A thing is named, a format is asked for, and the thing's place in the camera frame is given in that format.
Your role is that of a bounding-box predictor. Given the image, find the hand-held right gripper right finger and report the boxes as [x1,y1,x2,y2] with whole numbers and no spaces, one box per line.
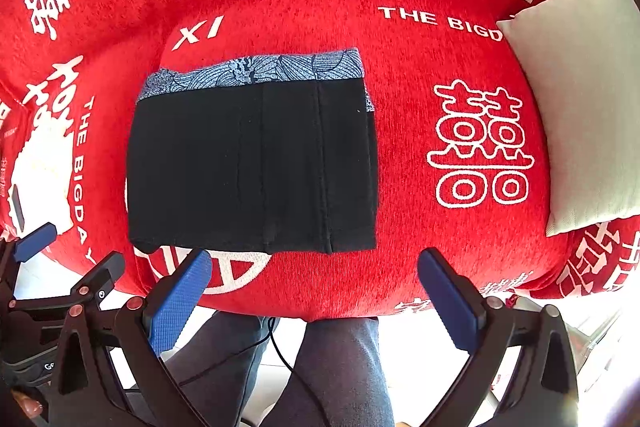
[417,247,581,427]

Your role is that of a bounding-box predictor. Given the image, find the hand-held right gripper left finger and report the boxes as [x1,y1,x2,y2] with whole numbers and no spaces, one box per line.
[50,248,213,427]

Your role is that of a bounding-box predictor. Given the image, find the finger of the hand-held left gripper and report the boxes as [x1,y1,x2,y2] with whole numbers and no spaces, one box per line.
[9,251,127,312]
[0,222,59,303]

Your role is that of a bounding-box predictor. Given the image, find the black pants with patterned waistband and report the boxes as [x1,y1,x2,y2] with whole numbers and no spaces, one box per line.
[126,48,378,255]

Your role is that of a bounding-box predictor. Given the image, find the person's left hand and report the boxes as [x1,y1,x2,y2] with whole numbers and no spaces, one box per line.
[11,388,47,419]

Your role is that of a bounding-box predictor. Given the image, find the person's left leg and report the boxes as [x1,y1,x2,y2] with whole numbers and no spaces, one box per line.
[162,309,281,427]

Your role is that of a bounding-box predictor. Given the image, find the person's leg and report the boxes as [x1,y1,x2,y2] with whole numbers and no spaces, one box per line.
[162,309,281,427]
[260,317,396,427]

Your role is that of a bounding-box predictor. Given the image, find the person's right leg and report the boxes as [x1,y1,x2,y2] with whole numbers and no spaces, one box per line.
[260,317,396,427]

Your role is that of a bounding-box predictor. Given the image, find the white pillow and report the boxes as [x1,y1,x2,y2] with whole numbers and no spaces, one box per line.
[496,0,640,238]

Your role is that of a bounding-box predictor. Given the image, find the black cable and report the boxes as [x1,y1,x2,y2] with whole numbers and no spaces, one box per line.
[220,316,335,427]

